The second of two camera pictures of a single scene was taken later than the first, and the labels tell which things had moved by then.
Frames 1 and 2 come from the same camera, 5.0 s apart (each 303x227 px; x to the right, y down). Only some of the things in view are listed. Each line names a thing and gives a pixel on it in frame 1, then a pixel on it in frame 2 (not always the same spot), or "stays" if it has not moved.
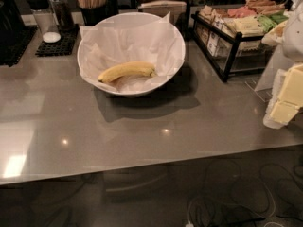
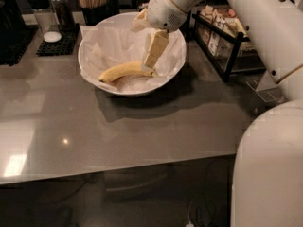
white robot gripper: x=294 y=37 → x=165 y=12
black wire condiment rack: x=230 y=52 stays
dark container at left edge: x=10 y=20 stays
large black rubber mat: x=13 y=43 stays
